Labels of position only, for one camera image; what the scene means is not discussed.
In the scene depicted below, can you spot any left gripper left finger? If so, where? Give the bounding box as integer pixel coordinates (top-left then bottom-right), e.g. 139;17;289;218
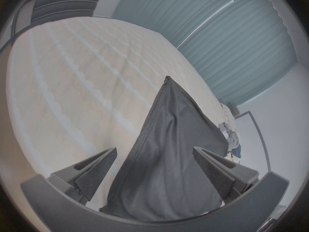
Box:
49;147;118;202

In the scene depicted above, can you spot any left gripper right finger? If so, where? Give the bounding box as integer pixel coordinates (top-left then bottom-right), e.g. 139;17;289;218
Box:
193;146;260;201

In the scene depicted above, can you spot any black T-shirt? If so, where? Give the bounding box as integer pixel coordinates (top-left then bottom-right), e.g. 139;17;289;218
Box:
99;76;229;222

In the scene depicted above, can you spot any pile of clothes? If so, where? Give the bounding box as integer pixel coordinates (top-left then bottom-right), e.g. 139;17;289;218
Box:
218;122;242;164

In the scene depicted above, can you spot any bed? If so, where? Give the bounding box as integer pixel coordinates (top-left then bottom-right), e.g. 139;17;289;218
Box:
5;16;272;217

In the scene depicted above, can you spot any white printed pillow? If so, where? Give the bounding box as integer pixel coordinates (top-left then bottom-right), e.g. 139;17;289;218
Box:
219;101;236;130

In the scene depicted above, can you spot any grey bedside table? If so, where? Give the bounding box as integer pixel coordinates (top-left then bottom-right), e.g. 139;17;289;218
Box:
228;102;240;116

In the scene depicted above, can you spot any blue-green curtain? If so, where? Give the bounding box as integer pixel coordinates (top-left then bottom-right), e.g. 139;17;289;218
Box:
112;0;255;48
177;0;299;107

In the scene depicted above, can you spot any black chest of drawers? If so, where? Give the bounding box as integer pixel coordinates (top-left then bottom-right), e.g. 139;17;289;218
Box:
11;0;102;45

